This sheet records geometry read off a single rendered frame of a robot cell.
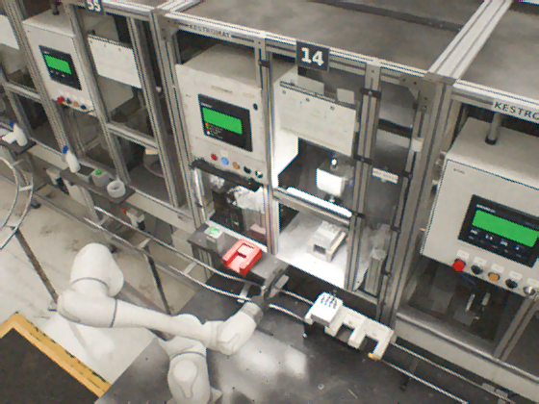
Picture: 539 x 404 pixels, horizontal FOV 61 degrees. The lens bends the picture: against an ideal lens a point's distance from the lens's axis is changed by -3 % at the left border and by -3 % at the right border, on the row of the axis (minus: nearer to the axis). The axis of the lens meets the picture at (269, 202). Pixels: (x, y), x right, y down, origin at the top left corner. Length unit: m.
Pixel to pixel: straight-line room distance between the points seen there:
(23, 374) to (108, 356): 0.53
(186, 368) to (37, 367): 1.58
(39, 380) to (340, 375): 1.92
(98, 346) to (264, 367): 1.40
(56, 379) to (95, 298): 1.69
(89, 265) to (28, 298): 2.09
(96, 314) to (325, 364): 1.10
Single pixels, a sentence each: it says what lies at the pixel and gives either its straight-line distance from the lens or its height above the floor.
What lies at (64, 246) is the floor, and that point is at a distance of 4.03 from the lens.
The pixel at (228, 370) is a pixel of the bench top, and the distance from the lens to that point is 2.29.
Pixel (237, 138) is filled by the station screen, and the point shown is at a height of 1.59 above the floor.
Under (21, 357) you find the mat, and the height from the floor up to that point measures 0.01.
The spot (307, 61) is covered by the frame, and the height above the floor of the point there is 1.99.
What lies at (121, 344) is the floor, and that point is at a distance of 3.30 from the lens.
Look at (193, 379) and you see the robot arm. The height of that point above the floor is 0.94.
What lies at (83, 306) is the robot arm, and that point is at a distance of 1.66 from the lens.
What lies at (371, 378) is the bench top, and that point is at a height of 0.68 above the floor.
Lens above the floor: 2.70
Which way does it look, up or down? 43 degrees down
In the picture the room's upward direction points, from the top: 3 degrees counter-clockwise
